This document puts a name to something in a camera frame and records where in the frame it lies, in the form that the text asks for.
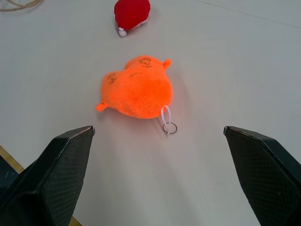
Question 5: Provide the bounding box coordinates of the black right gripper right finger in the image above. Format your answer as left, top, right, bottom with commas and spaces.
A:
223, 125, 301, 226

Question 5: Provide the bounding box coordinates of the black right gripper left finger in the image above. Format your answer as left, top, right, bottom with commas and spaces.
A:
0, 125, 96, 226

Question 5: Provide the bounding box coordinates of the orange plush toy keychain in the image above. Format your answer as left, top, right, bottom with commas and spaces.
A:
95, 55, 178, 136

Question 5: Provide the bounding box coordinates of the red santa hat plush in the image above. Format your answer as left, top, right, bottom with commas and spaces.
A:
114, 0, 151, 38

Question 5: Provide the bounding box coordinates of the beige cable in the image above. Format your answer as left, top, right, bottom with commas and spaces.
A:
0, 0, 45, 12

